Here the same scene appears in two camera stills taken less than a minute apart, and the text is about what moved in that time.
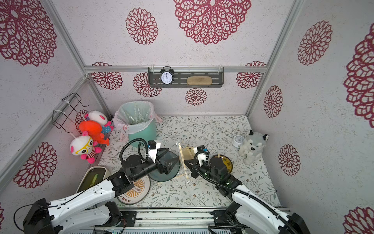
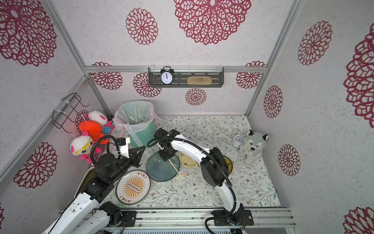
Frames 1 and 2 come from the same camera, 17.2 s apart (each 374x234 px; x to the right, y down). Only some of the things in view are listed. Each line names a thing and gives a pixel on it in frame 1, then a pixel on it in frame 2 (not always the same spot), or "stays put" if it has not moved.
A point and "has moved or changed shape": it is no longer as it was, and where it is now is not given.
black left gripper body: x=152 y=167 -> x=124 y=164
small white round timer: x=237 y=140 stays put
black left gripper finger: x=169 y=164 -> x=135 y=161
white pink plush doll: x=100 y=117 stays put
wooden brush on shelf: x=199 y=80 stays put
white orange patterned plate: x=138 y=193 stays put
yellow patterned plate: x=227 y=162 stays put
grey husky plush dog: x=252 y=148 stays put
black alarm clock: x=167 y=76 stays put
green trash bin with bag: x=136 y=119 stays put
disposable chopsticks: x=183 y=161 has moved or changed shape
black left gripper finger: x=160 y=152 -> x=136 y=152
